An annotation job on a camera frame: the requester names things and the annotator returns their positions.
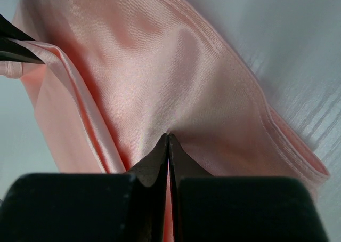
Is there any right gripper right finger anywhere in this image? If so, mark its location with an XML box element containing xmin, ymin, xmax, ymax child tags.
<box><xmin>168</xmin><ymin>134</ymin><xmax>328</xmax><ymax>241</ymax></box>

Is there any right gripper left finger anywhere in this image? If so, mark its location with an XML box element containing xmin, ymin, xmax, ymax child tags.
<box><xmin>1</xmin><ymin>134</ymin><xmax>168</xmax><ymax>241</ymax></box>

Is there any pink satin napkin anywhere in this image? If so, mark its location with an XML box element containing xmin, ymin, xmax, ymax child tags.
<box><xmin>1</xmin><ymin>0</ymin><xmax>329</xmax><ymax>241</ymax></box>

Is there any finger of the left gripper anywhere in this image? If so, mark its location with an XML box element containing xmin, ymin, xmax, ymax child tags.
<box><xmin>1</xmin><ymin>51</ymin><xmax>44</xmax><ymax>64</ymax></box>
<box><xmin>0</xmin><ymin>15</ymin><xmax>35</xmax><ymax>41</ymax></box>

